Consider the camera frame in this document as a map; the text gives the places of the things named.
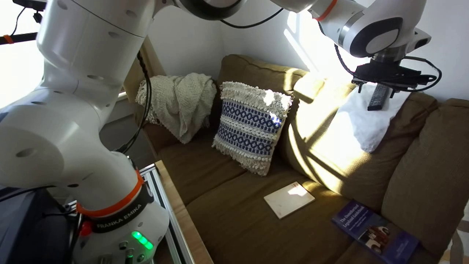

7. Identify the dark blue booklet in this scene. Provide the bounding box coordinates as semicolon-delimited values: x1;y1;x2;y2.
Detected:
333;200;419;264

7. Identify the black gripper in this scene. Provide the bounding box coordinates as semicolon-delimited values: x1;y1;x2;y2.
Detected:
352;59;437;92

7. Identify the white cloth on sofa back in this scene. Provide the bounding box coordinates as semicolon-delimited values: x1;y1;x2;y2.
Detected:
336;83;408;152

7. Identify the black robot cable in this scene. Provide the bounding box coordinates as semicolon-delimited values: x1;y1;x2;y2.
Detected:
114;49;154;155

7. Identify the black remote control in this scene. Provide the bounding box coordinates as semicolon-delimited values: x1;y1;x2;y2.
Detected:
368;83;390;111

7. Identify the cream knitted blanket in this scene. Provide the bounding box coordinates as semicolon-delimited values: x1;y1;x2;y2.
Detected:
135;73;217;143

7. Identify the blue white patterned pillow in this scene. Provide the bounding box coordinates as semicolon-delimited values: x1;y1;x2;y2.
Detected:
213;80;292;175

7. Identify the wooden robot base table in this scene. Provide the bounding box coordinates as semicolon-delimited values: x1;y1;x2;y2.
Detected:
141;161;214;264

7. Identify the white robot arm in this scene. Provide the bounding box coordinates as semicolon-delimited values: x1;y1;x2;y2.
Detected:
0;0;245;264

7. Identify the black camera on stand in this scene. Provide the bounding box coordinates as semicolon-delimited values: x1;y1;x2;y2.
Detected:
0;0;47;45

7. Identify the brown fabric sofa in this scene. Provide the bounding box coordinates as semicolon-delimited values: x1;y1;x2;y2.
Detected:
145;54;469;264

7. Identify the white square card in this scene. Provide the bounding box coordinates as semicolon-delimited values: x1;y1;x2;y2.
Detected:
264;181;314;218

